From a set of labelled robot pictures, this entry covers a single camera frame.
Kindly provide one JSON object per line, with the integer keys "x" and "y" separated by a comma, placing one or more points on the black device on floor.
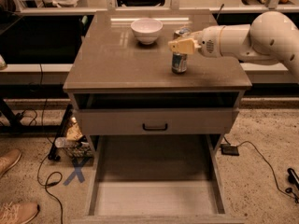
{"x": 293, "y": 177}

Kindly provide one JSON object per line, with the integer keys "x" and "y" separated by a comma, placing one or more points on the white ceramic bowl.
{"x": 146, "y": 30}

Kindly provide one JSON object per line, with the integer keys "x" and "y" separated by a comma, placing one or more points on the closed top drawer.
{"x": 179, "y": 120}

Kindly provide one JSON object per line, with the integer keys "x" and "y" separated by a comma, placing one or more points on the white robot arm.
{"x": 271, "y": 38}

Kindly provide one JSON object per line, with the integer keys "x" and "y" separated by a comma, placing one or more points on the black drawer handle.
{"x": 161, "y": 128}

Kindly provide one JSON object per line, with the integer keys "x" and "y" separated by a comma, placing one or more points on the open middle drawer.
{"x": 156, "y": 179}

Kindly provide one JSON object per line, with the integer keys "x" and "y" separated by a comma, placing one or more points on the upper tan shoe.
{"x": 9, "y": 160}

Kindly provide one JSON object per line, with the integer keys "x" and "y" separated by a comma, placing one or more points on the black foot pedal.
{"x": 229, "y": 150}

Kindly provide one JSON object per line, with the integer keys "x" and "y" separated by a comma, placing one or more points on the grey drawer cabinet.
{"x": 113, "y": 71}

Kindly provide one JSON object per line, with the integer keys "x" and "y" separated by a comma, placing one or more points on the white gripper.
{"x": 207, "y": 41}

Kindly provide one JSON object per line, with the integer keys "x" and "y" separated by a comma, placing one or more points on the silver blue redbull can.
{"x": 179, "y": 61}

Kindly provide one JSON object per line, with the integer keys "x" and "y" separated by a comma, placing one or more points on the lower tan sneaker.
{"x": 18, "y": 213}

